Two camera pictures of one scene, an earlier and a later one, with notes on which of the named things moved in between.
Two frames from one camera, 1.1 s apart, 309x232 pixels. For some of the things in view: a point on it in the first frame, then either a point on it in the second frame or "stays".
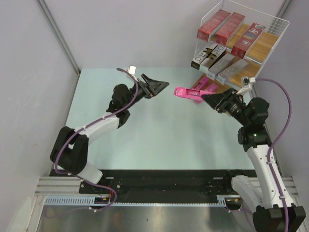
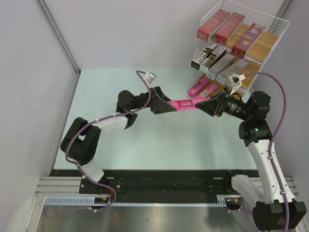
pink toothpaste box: x=189 y=93 → x=186 y=105
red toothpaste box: x=225 y=34 stays
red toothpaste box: x=212 y=25 stays
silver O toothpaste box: x=211 y=56 stays
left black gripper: x=152 y=88 → x=159 y=103
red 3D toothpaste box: x=239 y=49 stays
